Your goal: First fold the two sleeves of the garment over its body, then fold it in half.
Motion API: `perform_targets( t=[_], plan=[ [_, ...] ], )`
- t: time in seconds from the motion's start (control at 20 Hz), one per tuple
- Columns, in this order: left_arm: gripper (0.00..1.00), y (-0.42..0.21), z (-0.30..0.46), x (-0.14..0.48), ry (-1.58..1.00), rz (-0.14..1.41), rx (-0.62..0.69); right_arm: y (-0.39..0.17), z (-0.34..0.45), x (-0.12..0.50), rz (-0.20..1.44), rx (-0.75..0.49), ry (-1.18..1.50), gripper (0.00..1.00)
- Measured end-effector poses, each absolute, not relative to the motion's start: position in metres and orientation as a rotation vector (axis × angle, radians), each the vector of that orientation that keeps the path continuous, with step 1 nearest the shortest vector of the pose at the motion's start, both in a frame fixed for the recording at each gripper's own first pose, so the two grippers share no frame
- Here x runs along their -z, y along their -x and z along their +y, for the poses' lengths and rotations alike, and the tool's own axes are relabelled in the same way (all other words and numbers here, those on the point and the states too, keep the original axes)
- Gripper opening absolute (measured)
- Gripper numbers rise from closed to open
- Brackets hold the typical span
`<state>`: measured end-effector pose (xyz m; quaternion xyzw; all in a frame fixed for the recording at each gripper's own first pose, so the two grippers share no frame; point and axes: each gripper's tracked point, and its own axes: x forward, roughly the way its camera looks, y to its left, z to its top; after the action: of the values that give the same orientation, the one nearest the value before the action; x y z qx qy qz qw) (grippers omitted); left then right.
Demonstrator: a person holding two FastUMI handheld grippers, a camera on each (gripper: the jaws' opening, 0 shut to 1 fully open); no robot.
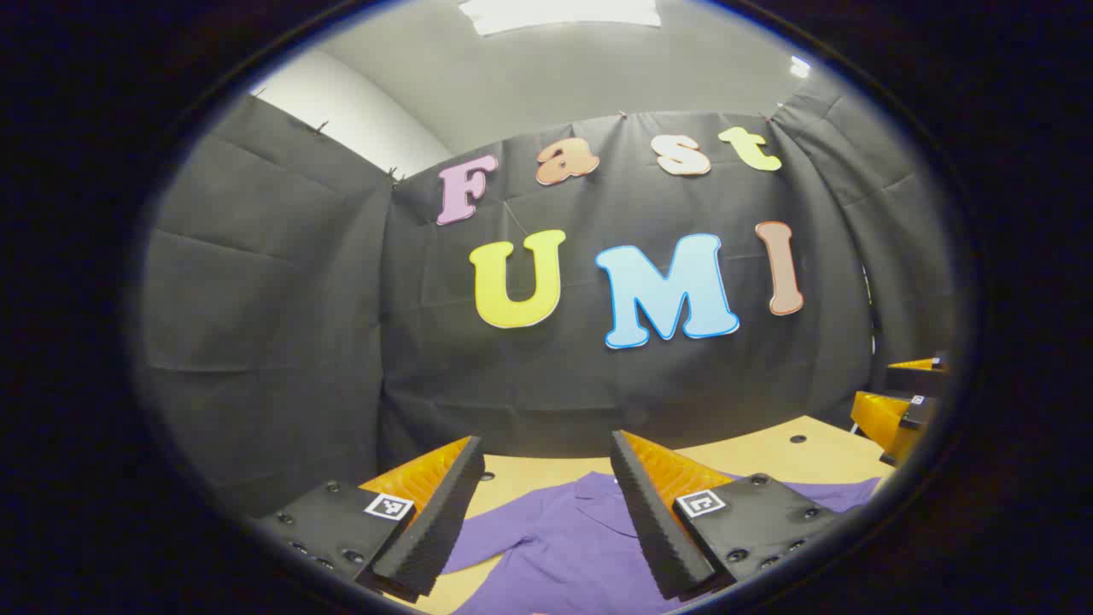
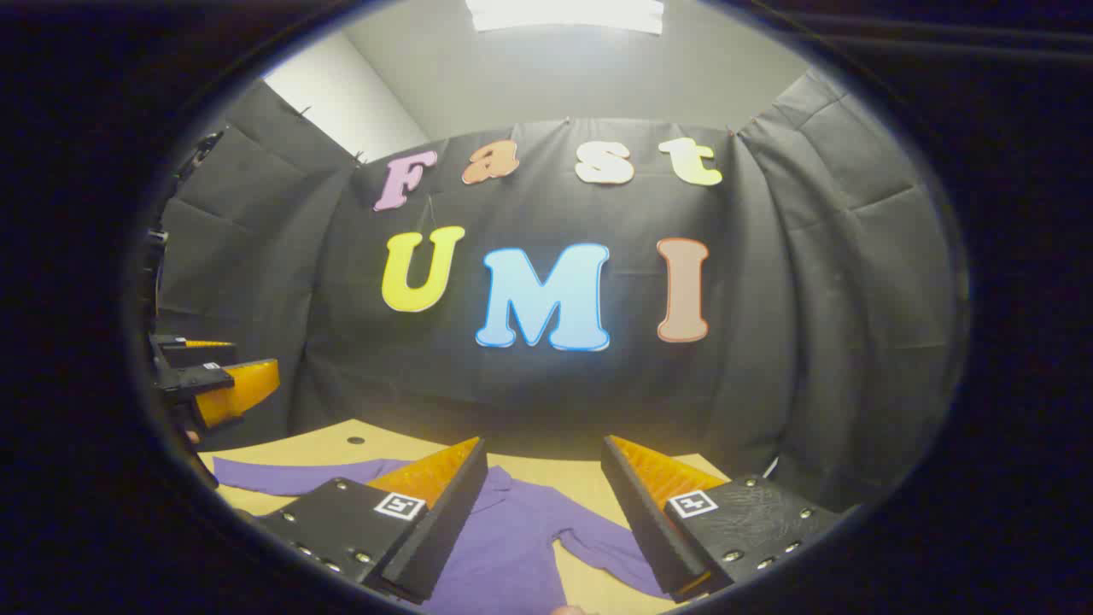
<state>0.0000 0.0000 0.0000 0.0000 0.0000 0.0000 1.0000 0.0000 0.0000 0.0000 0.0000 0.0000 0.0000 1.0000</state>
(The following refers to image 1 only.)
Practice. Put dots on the black backdrop cloth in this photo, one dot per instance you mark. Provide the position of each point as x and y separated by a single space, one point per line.
299 299

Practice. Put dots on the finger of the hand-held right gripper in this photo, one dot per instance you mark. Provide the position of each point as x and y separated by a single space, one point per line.
918 380
879 414

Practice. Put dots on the small ceiling light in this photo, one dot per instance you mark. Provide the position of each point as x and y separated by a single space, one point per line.
800 67

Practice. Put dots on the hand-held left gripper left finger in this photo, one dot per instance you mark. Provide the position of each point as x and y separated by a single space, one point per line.
440 521

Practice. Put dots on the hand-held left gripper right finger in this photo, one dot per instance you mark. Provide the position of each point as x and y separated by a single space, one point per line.
653 530

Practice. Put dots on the large ceiling light panel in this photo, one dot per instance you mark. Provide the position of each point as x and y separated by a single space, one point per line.
555 15

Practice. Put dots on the purple polo shirt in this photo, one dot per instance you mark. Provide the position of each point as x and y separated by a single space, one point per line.
564 555

